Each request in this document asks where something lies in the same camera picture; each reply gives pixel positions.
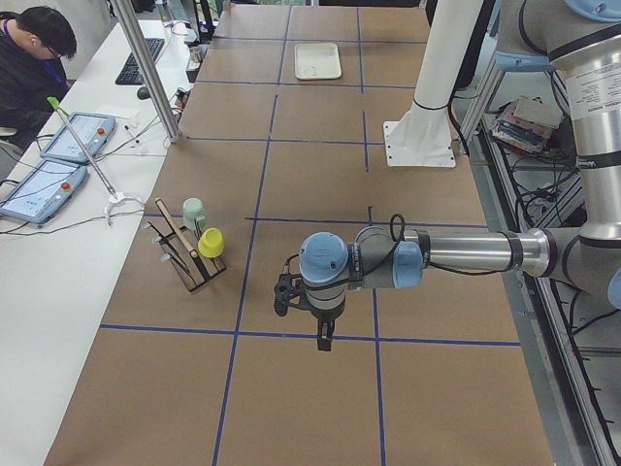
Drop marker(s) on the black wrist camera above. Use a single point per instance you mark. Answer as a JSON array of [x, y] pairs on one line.
[[288, 293]]

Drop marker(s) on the person in black jacket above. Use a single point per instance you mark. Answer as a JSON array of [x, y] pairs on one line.
[[33, 43]]

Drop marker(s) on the metal can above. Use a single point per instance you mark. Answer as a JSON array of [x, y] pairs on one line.
[[195, 56]]

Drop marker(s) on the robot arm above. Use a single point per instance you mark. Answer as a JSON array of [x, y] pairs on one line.
[[581, 39]]

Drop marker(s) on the white bear tray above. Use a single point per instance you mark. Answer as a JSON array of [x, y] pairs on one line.
[[317, 62]]

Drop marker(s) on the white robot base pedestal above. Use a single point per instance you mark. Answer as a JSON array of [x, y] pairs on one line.
[[422, 137]]

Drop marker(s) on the upper teach pendant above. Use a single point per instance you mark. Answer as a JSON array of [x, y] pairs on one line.
[[93, 130]]

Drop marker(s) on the teach pendant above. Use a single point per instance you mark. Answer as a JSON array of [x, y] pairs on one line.
[[44, 191], [93, 130]]

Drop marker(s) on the lower teach pendant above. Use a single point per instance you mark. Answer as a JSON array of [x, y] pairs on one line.
[[44, 191]]

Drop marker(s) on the black wire cup rack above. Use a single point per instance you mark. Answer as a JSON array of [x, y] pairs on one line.
[[180, 248]]

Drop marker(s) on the stack of books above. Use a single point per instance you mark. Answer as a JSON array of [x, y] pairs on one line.
[[526, 124]]

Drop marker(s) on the black computer mouse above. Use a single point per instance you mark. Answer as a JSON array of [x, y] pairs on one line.
[[143, 93]]

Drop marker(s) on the aluminium frame post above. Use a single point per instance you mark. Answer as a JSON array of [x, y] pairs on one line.
[[138, 45]]

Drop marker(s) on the green cup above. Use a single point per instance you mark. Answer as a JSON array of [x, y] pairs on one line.
[[194, 214]]

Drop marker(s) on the yellow cup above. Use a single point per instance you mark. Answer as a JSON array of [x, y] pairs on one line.
[[211, 243]]

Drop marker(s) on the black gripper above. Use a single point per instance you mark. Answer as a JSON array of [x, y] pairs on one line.
[[325, 318]]

